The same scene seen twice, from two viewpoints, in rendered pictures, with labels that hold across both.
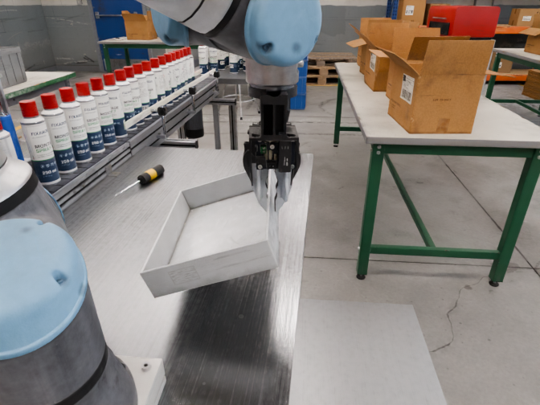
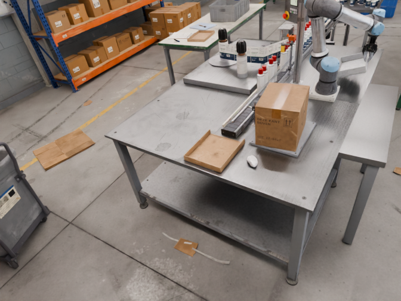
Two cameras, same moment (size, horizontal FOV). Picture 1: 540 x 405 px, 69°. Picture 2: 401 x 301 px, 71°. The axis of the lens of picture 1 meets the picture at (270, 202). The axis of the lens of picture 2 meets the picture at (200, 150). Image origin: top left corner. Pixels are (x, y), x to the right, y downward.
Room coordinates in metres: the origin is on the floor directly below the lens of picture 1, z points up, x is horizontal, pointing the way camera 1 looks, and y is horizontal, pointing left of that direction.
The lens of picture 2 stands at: (-1.77, 0.10, 1.94)
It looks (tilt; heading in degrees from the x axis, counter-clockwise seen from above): 39 degrees down; 32
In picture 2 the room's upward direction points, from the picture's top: 10 degrees counter-clockwise
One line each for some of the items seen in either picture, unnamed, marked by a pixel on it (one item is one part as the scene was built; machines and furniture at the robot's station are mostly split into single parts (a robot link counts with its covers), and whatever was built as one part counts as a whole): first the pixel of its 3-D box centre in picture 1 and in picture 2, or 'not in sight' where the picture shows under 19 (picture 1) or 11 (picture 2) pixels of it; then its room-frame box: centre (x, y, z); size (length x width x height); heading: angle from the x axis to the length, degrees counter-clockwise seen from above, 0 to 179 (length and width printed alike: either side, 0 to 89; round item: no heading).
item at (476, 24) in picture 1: (453, 57); not in sight; (5.47, -2.42, 0.61); 0.70 x 0.60 x 1.22; 7
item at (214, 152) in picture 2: not in sight; (214, 149); (-0.57, 0.75, 0.85); 0.30 x 0.26 x 0.04; 172
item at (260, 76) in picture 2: not in sight; (260, 82); (0.10, 0.66, 0.98); 0.05 x 0.05 x 0.20
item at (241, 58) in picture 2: not in sight; (241, 58); (0.38, 0.91, 1.03); 0.09 x 0.09 x 0.30
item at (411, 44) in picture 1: (422, 67); not in sight; (2.20, -0.82, 0.96); 0.53 x 0.45 x 0.37; 87
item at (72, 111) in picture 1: (74, 126); (304, 37); (1.05, 0.54, 0.98); 0.05 x 0.05 x 0.20
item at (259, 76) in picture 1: (274, 70); not in sight; (0.58, -0.01, 1.20); 0.08 x 0.08 x 0.05
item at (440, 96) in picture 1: (436, 81); not in sight; (1.79, -0.74, 0.97); 0.51 x 0.39 x 0.37; 91
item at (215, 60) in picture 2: not in sight; (224, 60); (0.67, 1.19, 0.89); 0.31 x 0.31 x 0.01
